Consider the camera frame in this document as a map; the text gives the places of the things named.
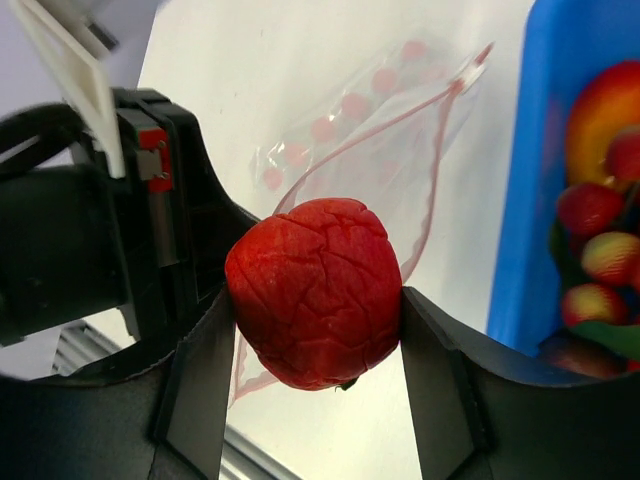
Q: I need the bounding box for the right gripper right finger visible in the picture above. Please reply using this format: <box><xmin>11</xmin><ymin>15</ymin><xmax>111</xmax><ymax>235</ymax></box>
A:
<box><xmin>401</xmin><ymin>287</ymin><xmax>639</xmax><ymax>479</ymax></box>

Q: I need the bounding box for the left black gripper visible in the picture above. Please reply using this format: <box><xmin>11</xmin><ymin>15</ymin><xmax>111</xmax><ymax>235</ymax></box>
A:
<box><xmin>1</xmin><ymin>88</ymin><xmax>256</xmax><ymax>345</ymax></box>

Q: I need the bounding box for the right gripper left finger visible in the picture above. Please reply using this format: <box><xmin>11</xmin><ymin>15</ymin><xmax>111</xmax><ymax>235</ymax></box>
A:
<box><xmin>1</xmin><ymin>290</ymin><xmax>234</xmax><ymax>479</ymax></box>

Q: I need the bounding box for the wrinkled red tomato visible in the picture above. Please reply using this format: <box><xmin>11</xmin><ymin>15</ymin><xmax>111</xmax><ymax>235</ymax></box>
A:
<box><xmin>225</xmin><ymin>198</ymin><xmax>402</xmax><ymax>391</ymax></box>

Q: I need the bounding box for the strawberry bunch with leaves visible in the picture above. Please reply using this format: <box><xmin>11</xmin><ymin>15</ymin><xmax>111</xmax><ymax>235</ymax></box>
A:
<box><xmin>548</xmin><ymin>182</ymin><xmax>639</xmax><ymax>376</ymax></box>

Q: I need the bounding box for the clear pink-dotted zip bag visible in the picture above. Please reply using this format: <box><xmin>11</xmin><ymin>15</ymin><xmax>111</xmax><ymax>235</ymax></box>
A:
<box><xmin>230</xmin><ymin>35</ymin><xmax>487</xmax><ymax>400</ymax></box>

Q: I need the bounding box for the red yellow mango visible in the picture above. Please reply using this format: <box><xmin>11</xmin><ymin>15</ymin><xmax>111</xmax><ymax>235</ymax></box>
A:
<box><xmin>564</xmin><ymin>60</ymin><xmax>639</xmax><ymax>191</ymax></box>

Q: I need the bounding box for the blue plastic bin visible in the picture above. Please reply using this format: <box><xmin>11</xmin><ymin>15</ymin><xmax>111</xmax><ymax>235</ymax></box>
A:
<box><xmin>487</xmin><ymin>1</ymin><xmax>639</xmax><ymax>356</ymax></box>

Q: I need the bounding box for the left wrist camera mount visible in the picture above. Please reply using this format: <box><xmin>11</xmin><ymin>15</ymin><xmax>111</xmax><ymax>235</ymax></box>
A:
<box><xmin>9</xmin><ymin>1</ymin><xmax>126</xmax><ymax>179</ymax></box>

